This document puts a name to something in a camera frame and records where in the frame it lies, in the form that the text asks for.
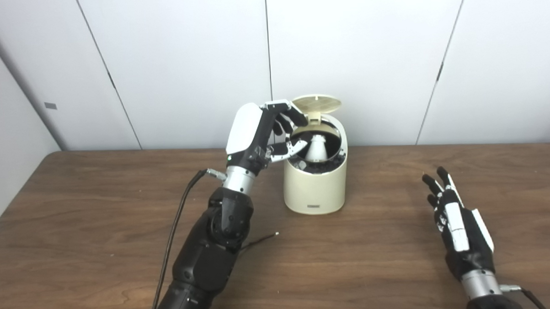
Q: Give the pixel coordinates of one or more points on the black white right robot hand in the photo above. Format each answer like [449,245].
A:
[465,244]

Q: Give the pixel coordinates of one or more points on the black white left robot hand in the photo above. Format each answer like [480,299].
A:
[244,128]

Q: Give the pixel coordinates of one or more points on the small white plastic bottle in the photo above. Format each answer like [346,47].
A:
[317,149]

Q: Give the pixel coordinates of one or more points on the round cream bin lid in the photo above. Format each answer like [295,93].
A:
[319,103]

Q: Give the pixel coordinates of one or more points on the cream-colored plastic bin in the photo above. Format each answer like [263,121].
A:
[315,189]

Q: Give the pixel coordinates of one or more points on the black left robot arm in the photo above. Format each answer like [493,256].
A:
[205,262]

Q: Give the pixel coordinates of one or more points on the black bin liner bag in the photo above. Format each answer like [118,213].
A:
[334,145]

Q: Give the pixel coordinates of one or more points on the small grey wall label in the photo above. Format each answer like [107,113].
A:
[50,105]

